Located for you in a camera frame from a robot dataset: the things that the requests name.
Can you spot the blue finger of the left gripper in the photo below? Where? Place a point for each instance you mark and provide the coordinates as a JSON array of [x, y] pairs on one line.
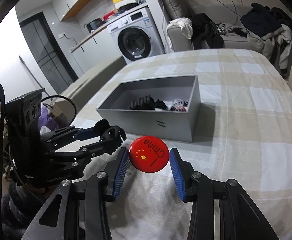
[[85, 134], [96, 148]]

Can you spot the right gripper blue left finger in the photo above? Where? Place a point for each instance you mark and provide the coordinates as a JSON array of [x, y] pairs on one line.
[[58, 218]]

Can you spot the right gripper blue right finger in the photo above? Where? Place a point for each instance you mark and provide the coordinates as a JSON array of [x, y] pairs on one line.
[[240, 218]]

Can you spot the red China pin badge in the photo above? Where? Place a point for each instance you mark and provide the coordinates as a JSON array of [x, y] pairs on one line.
[[148, 154]]

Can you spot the black hair claw clip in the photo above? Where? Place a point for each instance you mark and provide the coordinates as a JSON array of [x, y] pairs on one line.
[[143, 103]]

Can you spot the black long hair clip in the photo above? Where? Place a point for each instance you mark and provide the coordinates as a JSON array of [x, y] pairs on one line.
[[160, 105]]

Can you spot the red white small hair ornament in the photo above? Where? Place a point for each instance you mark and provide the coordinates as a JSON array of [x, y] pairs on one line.
[[179, 106]]

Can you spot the black garment on sofa arm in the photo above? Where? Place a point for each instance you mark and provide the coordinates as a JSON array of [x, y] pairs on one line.
[[205, 30]]

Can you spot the white cloth on sofa arm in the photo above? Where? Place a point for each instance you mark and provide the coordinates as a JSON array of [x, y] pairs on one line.
[[185, 25]]

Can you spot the purple plastic bag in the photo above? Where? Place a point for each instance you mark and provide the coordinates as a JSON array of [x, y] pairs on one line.
[[45, 122]]

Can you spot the beige chair left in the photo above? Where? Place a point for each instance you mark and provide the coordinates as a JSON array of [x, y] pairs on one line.
[[86, 86]]

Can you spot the dark glass door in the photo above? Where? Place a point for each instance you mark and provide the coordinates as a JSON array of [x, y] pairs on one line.
[[47, 53]]

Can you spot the white kitchen cabinets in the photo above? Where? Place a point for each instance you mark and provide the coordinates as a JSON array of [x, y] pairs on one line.
[[96, 50]]

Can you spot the grey open cardboard box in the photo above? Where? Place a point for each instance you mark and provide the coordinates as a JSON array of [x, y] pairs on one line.
[[167, 124]]

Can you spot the checkered beige tablecloth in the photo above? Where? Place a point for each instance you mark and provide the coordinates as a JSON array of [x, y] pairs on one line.
[[244, 132]]

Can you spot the white front-load washing machine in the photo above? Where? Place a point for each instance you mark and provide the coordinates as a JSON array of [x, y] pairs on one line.
[[136, 35]]

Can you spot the grey striped cushion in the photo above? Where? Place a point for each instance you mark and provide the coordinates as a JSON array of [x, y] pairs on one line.
[[176, 8]]

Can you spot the pile of dark clothes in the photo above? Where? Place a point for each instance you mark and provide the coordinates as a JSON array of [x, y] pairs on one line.
[[269, 32]]

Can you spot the grey sofa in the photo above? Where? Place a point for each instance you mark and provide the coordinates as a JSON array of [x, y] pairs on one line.
[[265, 34]]

